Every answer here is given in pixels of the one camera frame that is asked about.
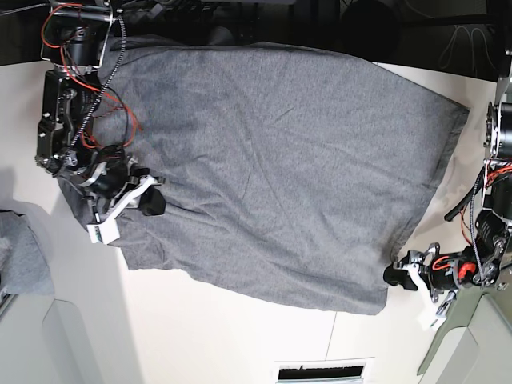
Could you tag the white bin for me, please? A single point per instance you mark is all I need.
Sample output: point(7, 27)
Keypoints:
point(477, 353)
point(32, 352)

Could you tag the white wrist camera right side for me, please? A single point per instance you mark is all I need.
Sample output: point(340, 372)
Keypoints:
point(105, 232)

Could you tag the white vent grille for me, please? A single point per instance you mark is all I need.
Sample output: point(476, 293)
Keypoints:
point(352, 370)

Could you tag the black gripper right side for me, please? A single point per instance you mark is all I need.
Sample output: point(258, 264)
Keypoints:
point(111, 175)

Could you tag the grey cloth pile at left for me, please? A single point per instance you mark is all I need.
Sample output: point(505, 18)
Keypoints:
point(23, 266)

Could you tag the white bin at left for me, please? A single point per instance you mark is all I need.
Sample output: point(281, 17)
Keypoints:
point(32, 352)

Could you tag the grey t-shirt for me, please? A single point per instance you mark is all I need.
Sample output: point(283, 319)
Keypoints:
point(293, 176)

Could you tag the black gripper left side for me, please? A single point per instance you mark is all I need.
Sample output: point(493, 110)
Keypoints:
point(438, 273)

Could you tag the white bin at right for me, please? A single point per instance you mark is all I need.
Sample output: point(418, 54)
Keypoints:
point(477, 353)

